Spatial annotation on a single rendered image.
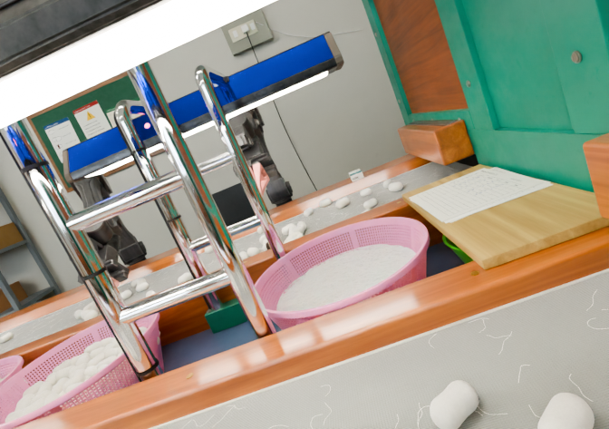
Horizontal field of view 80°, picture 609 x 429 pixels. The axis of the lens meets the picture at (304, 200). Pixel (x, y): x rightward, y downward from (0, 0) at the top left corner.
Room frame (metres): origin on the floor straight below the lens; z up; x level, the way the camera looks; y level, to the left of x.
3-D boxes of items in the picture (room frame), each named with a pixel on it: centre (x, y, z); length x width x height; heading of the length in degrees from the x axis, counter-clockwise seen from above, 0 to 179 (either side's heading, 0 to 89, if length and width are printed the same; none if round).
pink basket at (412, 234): (0.50, -0.01, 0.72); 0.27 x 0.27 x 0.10
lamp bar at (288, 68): (0.80, 0.13, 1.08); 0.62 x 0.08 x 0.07; 84
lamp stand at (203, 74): (0.72, 0.14, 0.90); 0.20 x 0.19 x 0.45; 84
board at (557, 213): (0.48, -0.23, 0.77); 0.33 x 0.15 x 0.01; 174
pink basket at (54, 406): (0.55, 0.43, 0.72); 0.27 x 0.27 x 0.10
